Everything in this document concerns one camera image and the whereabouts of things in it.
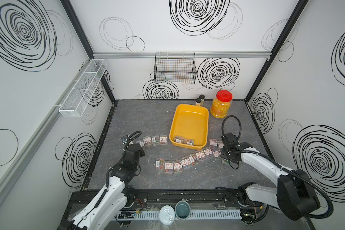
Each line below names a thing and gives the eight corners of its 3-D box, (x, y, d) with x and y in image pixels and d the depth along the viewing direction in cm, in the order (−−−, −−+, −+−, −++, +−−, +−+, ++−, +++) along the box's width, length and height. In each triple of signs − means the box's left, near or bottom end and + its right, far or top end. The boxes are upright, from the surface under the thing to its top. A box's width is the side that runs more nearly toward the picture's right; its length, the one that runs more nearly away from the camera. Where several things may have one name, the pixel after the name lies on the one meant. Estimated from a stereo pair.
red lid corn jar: (211, 118, 111) (217, 100, 96) (209, 107, 118) (214, 89, 103) (226, 118, 111) (234, 101, 96) (223, 107, 118) (230, 89, 103)
